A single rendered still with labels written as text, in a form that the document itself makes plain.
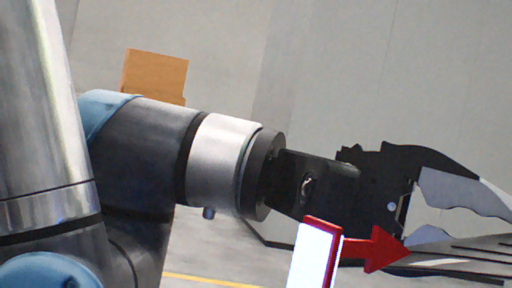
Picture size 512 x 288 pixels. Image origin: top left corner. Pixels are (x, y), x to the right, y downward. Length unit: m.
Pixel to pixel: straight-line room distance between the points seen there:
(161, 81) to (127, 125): 7.98
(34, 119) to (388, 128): 6.40
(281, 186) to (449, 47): 6.44
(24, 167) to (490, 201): 0.31
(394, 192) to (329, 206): 0.09
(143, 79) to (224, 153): 7.99
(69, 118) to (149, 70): 8.06
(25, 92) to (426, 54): 6.48
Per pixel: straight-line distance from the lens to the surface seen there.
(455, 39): 7.10
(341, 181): 0.59
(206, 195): 0.69
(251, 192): 0.68
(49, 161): 0.60
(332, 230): 0.42
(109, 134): 0.71
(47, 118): 0.60
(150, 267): 0.71
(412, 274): 0.66
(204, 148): 0.68
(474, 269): 0.49
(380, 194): 0.66
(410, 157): 0.66
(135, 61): 8.65
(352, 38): 6.83
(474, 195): 0.66
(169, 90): 8.70
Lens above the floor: 1.25
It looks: 4 degrees down
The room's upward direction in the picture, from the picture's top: 12 degrees clockwise
